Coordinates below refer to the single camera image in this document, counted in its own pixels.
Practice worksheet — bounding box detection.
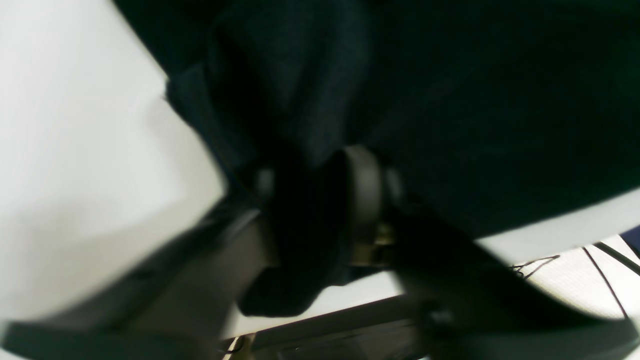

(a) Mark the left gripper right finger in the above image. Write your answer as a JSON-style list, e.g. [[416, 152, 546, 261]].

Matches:
[[345, 145, 639, 360]]

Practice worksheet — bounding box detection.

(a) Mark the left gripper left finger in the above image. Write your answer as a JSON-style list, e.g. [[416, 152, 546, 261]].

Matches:
[[1, 167, 278, 360]]

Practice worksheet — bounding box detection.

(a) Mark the black graphic T-shirt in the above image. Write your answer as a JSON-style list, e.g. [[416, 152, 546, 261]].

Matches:
[[115, 0, 639, 318]]

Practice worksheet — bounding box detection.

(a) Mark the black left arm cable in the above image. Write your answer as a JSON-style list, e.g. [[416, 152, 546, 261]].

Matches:
[[510, 240, 640, 321]]

